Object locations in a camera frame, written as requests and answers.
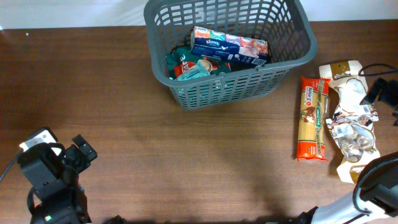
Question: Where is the beige snack pouch upper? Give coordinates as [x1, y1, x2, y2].
[319, 60, 379, 126]

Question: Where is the beige snack pouch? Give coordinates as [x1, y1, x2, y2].
[326, 115, 381, 184]
[319, 60, 379, 126]

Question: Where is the dark device bottom left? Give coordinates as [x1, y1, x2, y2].
[103, 215, 127, 224]

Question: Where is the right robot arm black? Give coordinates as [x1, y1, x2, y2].
[297, 78, 397, 223]

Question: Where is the blue Kleenex tissue multipack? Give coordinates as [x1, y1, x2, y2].
[191, 26, 271, 66]

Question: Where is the grey plastic lattice basket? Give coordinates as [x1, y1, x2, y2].
[144, 0, 317, 109]

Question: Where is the orange San Remo spaghetti pack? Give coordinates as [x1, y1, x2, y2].
[297, 77, 330, 161]

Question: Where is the mint toilet wipes pack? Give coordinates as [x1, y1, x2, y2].
[174, 59, 213, 81]

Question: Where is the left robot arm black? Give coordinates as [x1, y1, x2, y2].
[17, 127, 98, 223]

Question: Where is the beige snack pouch lower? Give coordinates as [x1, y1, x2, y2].
[326, 115, 381, 184]

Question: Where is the green Nescafe coffee bag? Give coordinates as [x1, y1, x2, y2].
[165, 46, 231, 80]

